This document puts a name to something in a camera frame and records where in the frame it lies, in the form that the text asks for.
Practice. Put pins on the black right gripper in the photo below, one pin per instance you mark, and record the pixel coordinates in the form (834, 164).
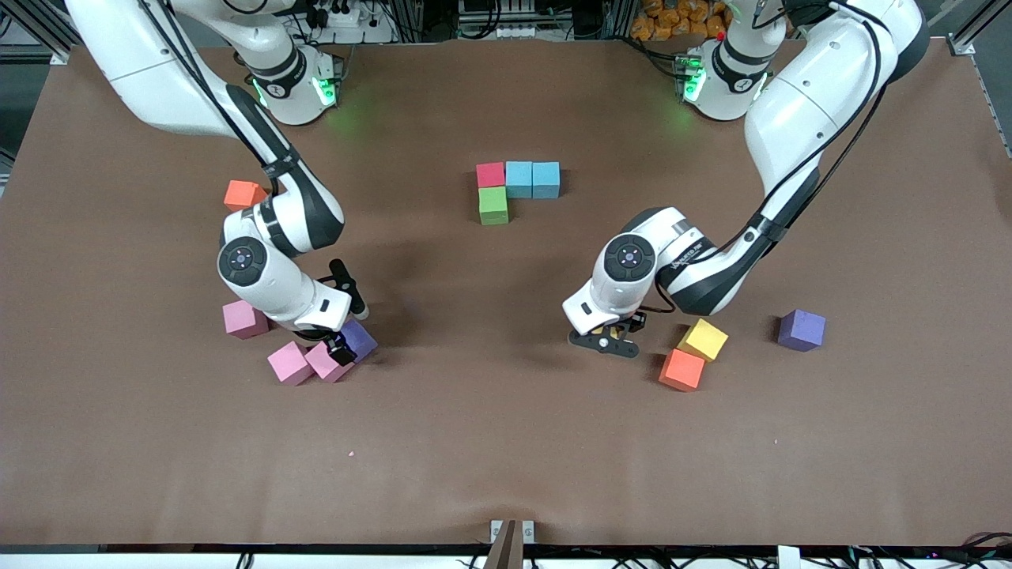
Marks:
(338, 348)

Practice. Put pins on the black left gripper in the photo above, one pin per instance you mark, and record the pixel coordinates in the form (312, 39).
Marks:
(635, 320)

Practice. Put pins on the purple foam block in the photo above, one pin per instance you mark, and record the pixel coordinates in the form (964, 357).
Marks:
(801, 330)
(364, 338)

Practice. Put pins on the blue foam block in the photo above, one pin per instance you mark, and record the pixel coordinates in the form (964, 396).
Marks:
(519, 178)
(546, 178)

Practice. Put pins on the green foam block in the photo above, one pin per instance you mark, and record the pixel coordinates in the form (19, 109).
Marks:
(493, 207)

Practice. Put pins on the red foam block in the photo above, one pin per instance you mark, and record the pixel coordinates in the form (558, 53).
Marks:
(491, 175)

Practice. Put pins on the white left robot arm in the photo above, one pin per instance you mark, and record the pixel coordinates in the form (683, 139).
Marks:
(628, 257)

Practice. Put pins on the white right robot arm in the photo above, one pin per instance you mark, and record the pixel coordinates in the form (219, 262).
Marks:
(245, 261)

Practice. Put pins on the pink foam block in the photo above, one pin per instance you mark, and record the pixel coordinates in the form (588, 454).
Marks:
(289, 363)
(324, 365)
(241, 320)

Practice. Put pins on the orange foam block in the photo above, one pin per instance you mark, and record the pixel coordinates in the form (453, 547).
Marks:
(241, 194)
(681, 370)

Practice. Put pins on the brown paper table cover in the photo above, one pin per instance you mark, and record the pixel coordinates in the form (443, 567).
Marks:
(506, 442)

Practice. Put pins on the white label tag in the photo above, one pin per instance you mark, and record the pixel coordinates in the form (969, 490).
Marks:
(788, 557)

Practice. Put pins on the white power strip with plugs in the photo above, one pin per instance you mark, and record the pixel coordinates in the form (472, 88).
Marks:
(348, 20)

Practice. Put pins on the pile of orange yellow objects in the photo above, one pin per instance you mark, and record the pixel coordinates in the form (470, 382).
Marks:
(680, 20)

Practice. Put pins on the metal table clamp bracket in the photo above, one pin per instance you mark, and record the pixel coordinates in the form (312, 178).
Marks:
(512, 545)

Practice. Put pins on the aluminium frame profile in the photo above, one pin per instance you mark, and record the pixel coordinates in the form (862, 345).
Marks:
(59, 47)
(968, 32)

